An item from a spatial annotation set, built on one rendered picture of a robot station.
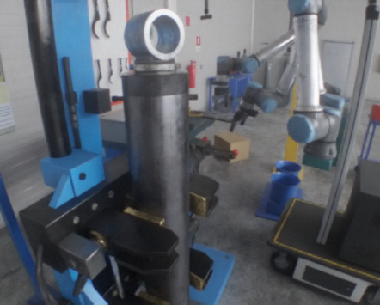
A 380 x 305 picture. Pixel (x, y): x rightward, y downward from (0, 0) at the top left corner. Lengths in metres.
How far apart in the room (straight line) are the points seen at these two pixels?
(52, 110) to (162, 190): 0.46
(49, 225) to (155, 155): 0.38
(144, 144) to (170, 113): 0.12
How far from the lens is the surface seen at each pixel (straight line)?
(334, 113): 1.44
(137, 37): 0.75
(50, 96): 0.92
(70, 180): 0.89
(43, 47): 0.91
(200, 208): 1.01
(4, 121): 1.39
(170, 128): 0.75
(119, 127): 1.36
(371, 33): 1.55
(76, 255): 0.80
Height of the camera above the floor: 1.53
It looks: 23 degrees down
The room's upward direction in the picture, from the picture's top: straight up
